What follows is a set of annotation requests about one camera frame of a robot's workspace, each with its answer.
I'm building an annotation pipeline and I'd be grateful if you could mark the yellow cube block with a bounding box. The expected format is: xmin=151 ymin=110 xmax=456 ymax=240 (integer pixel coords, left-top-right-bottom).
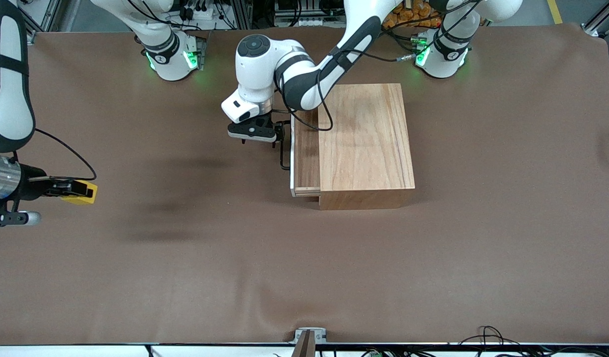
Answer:
xmin=61 ymin=182 xmax=98 ymax=206

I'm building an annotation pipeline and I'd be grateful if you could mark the black drawer handle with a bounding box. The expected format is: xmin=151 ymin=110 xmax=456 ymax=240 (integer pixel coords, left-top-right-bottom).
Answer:
xmin=280 ymin=120 xmax=292 ymax=171

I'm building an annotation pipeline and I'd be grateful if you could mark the wooden drawer with white front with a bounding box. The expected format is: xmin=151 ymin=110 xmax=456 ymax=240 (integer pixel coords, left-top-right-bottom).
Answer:
xmin=290 ymin=110 xmax=321 ymax=197

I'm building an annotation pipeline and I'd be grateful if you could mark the wooden drawer cabinet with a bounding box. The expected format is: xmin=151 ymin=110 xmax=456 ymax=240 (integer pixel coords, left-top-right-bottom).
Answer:
xmin=318 ymin=83 xmax=416 ymax=210

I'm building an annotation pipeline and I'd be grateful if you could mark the metal equipment rack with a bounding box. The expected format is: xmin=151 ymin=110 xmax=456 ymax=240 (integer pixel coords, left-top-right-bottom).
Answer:
xmin=225 ymin=0 xmax=347 ymax=28

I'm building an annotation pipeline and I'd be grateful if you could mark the white power strip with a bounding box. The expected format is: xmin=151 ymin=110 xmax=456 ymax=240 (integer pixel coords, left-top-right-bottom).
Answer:
xmin=178 ymin=0 xmax=221 ymax=20

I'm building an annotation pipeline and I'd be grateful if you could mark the brown table cloth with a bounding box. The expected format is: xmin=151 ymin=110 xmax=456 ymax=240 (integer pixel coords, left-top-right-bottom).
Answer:
xmin=0 ymin=22 xmax=609 ymax=346

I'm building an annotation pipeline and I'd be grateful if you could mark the orange bag pile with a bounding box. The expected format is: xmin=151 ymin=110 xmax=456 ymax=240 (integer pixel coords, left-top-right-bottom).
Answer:
xmin=384 ymin=0 xmax=444 ymax=28

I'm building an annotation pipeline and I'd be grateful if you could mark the aluminium frame profile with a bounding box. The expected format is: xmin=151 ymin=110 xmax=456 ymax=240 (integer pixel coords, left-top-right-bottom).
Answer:
xmin=17 ymin=0 xmax=82 ymax=45
xmin=582 ymin=0 xmax=609 ymax=38

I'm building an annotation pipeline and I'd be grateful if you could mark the grey metal table bracket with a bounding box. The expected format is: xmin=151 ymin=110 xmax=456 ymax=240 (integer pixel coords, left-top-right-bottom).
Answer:
xmin=294 ymin=327 xmax=328 ymax=344

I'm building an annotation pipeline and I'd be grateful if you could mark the brown camera mount post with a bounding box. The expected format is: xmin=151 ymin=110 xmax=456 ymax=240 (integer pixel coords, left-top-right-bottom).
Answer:
xmin=292 ymin=330 xmax=316 ymax=357

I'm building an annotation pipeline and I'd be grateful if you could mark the black cable bundle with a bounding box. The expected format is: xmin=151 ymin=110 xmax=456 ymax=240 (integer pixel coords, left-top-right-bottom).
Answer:
xmin=458 ymin=326 xmax=609 ymax=357

